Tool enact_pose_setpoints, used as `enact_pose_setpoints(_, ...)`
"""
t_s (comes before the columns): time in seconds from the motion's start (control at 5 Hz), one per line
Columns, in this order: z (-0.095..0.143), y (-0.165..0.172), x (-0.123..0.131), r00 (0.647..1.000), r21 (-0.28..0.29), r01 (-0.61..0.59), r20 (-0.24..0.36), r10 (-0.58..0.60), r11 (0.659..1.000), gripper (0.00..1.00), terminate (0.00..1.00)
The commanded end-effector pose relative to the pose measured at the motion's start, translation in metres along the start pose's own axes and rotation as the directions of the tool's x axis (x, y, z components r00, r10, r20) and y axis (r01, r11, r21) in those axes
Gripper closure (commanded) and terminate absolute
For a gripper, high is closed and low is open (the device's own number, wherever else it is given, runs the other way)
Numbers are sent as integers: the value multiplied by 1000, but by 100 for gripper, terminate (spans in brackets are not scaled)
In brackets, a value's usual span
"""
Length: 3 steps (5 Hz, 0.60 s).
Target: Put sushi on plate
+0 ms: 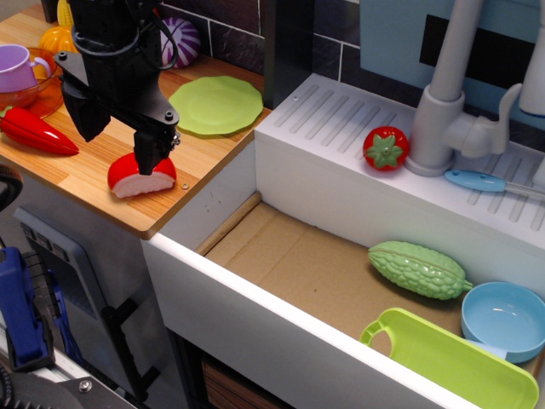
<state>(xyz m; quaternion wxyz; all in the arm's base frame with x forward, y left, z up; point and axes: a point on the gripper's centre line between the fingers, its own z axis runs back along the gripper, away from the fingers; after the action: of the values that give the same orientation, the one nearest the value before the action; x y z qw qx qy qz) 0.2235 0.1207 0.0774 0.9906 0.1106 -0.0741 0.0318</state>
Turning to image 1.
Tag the purple white toy cabbage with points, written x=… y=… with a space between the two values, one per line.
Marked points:
x=182 y=49

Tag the light blue toy bowl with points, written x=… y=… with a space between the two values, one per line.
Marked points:
x=507 y=317

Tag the blue handled toy utensil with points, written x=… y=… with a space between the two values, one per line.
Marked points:
x=482 y=182

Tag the black oven door handle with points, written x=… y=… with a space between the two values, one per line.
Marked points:
x=113 y=319

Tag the red white toy sushi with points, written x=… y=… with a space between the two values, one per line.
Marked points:
x=125 y=180

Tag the orange transparent bowl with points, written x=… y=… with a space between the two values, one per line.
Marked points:
x=45 y=97

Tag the white toy sink basin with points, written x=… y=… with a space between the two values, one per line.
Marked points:
x=266 y=270

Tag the light green toy plate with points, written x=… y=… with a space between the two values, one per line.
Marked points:
x=216 y=105

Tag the red toy tomato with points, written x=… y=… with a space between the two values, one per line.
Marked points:
x=386 y=148

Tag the lime green toy tray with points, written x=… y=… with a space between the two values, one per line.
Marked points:
x=452 y=362

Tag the green toy bitter gourd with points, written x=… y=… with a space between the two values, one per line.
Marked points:
x=418 y=269

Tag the purple toy cup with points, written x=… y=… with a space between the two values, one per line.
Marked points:
x=17 y=68

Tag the grey toy faucet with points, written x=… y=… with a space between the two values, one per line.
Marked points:
x=441 y=127

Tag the orange toy pumpkin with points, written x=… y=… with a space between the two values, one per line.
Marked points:
x=57 y=39

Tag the blue clamp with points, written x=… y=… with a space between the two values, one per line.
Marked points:
x=34 y=312

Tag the yellow toy corn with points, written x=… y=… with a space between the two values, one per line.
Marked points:
x=64 y=13

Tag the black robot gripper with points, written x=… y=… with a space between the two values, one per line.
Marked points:
x=115 y=74

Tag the red toy chili pepper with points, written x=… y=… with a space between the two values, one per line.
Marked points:
x=26 y=128

